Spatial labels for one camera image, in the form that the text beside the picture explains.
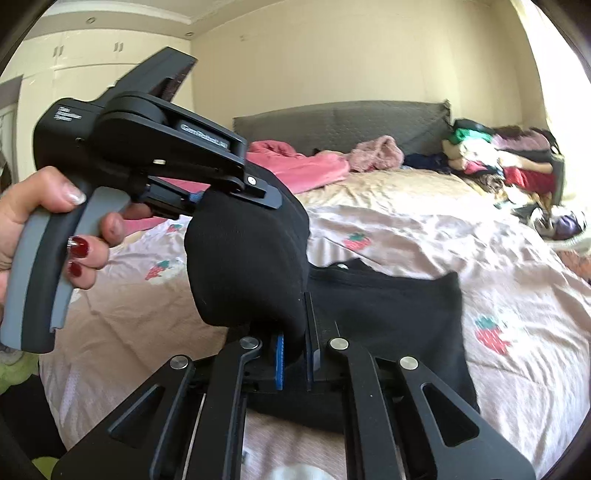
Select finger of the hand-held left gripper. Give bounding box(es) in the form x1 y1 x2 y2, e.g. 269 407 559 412
139 159 283 211
131 182 209 220

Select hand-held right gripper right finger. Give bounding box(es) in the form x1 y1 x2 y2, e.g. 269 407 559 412
304 292 537 480

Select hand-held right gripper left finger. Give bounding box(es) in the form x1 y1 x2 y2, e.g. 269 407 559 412
51 335 285 480

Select black sweater with orange cuffs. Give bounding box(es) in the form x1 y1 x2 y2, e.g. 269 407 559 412
184 175 481 433

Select pile of colourful clothes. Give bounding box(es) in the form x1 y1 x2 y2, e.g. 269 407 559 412
441 117 591 254

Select person's left hand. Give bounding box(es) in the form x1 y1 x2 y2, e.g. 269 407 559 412
0 166 126 302

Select pink blanket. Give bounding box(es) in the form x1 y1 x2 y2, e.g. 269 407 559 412
111 140 352 232

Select white wardrobe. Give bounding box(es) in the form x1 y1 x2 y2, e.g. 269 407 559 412
0 28 197 155

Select grey headboard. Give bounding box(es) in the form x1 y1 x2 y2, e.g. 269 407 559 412
232 100 452 158

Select pink fluffy garment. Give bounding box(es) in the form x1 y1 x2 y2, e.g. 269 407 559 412
348 135 406 173

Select beige bed sheet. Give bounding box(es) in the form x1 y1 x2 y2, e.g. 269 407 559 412
293 167 513 210

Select dark blue garment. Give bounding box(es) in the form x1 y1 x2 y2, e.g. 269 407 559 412
403 152 452 175

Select strawberry print quilt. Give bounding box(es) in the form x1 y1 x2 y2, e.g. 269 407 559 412
39 203 591 480

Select green cloth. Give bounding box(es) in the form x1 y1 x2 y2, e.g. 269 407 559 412
0 357 44 395

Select white curtain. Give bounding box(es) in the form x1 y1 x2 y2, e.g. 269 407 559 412
519 0 591 158

